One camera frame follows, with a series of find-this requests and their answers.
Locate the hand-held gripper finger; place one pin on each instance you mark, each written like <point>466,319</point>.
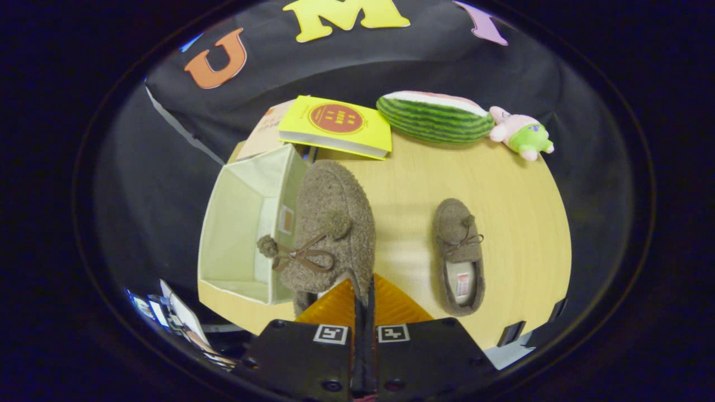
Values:
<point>360,363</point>
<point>372,363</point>

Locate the brown fuzzy shoe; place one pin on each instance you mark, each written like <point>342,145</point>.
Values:
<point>452,223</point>
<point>329,195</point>

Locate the pale green fabric storage box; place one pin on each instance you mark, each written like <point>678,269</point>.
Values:
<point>240,223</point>

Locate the colourful printed sheets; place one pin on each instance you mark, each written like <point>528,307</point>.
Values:
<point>184,321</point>

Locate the yellow book with red circle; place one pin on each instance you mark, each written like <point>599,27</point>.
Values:
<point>368,137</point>

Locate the beige book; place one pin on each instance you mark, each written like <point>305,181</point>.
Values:
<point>262,137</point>

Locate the watermelon slice plush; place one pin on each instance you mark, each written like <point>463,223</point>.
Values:
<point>435,123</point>

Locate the pink and green plush toy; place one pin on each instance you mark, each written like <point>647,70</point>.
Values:
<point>525,137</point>

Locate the black table bracket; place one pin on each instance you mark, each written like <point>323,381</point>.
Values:
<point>558,310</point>
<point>511,334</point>

